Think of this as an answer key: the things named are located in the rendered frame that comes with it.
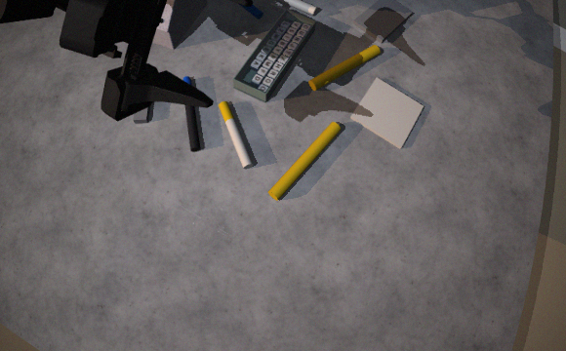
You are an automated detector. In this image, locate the blue tapered rod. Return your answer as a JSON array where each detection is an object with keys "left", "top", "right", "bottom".
[{"left": 241, "top": 5, "right": 263, "bottom": 20}]

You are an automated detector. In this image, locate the grey cylinder with tan tip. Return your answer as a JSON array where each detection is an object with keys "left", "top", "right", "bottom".
[{"left": 277, "top": 0, "right": 318, "bottom": 16}]

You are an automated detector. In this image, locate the beige flat square panel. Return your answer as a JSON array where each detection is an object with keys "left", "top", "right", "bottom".
[{"left": 350, "top": 77, "right": 424, "bottom": 149}]

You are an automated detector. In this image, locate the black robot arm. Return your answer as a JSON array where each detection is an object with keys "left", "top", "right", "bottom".
[{"left": 0, "top": 0, "right": 123, "bottom": 59}]

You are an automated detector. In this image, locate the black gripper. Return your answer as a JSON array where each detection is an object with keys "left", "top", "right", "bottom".
[{"left": 101, "top": 0, "right": 214, "bottom": 122}]

